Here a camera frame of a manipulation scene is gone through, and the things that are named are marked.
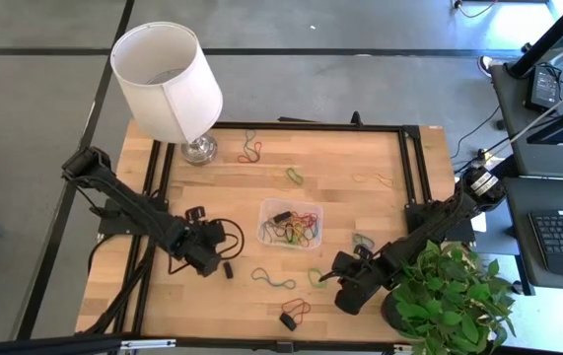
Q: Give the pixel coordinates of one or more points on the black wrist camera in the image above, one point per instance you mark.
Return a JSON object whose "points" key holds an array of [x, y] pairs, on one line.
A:
{"points": [[346, 263], [216, 232]]}

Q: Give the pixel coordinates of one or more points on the black rig bar silver brackets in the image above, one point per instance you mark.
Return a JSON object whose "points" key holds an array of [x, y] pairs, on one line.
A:
{"points": [[39, 344]]}

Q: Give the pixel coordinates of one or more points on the black rig pole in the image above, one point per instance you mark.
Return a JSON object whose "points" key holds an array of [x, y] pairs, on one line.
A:
{"points": [[547, 37]]}

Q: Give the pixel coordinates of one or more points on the person's shoe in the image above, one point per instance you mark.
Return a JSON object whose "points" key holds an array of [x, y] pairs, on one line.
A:
{"points": [[485, 64]]}

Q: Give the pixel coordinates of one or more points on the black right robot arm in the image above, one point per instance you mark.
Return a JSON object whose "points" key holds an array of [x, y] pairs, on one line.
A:
{"points": [[434, 222]]}

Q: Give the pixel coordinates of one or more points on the small black screen device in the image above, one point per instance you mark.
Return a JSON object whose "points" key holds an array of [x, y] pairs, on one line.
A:
{"points": [[544, 89]]}

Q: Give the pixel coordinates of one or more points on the yellow rubber band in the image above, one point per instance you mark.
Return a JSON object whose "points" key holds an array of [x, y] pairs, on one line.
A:
{"points": [[384, 178], [293, 240]]}

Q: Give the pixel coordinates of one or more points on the teal rubber band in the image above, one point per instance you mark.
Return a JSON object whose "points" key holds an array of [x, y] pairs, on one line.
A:
{"points": [[272, 282], [360, 236]]}

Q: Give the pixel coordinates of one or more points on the black desk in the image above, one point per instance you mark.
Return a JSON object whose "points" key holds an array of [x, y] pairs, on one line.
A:
{"points": [[505, 98]]}

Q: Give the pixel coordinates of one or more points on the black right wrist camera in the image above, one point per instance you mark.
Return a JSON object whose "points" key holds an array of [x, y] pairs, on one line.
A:
{"points": [[346, 263]]}

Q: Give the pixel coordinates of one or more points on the black frame clamp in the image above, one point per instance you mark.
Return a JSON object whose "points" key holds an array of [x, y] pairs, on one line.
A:
{"points": [[356, 118]]}

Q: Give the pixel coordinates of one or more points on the green potted plant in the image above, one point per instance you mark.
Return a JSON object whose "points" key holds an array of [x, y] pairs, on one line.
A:
{"points": [[448, 305]]}

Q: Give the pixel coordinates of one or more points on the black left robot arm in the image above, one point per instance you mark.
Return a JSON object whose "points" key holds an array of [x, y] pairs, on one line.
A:
{"points": [[123, 204]]}

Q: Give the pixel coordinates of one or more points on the white shade table lamp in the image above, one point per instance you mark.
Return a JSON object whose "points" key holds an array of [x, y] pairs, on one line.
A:
{"points": [[162, 89]]}

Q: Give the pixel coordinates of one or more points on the black table-level camera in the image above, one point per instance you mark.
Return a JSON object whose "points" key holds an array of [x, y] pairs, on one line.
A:
{"points": [[285, 346]]}

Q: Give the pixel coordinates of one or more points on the clear plastic bin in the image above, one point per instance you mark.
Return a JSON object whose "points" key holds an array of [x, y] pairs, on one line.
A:
{"points": [[266, 207]]}

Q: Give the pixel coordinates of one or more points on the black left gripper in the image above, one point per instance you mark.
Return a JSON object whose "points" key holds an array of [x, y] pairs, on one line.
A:
{"points": [[187, 236]]}

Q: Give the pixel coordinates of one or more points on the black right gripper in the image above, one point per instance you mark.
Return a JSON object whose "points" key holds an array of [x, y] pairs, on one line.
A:
{"points": [[379, 268]]}

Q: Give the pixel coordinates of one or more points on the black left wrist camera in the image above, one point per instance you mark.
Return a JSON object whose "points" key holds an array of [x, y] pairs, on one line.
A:
{"points": [[216, 232]]}

